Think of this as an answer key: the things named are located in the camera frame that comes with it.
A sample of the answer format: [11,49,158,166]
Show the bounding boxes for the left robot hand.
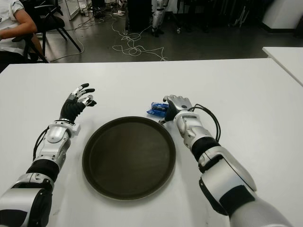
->
[59,83,98,125]

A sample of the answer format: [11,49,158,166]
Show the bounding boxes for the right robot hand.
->
[158,94,194,125]

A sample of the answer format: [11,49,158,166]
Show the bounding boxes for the blue Oreo packet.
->
[146,101,170,117]

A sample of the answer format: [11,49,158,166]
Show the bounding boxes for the round dark brown tray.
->
[82,116,177,201]

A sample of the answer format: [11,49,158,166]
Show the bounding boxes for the black chair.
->
[11,33,50,63]
[34,0,82,52]

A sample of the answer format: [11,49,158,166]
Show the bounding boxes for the standing humanoid robot legs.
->
[151,0,170,37]

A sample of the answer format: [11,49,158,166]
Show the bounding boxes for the black cabinet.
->
[126,0,154,33]

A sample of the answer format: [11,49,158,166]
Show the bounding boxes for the white panel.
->
[63,0,83,21]

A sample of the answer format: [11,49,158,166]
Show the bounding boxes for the seated person white shirt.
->
[0,0,38,71]

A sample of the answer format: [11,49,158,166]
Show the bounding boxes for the neighbouring white table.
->
[262,46,303,87]

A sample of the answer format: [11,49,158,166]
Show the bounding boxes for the white curved cabinet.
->
[261,0,303,33]

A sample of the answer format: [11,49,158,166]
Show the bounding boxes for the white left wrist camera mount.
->
[70,124,81,137]

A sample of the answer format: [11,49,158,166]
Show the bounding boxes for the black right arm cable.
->
[189,103,222,142]

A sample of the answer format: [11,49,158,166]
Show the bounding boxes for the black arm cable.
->
[189,103,222,142]
[33,129,49,161]

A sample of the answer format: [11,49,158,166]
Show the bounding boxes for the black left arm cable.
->
[33,129,49,161]

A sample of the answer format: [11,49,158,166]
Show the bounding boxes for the thin grey floor cable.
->
[48,20,95,62]

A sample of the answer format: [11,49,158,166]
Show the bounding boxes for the thick white floor cable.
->
[111,16,168,61]

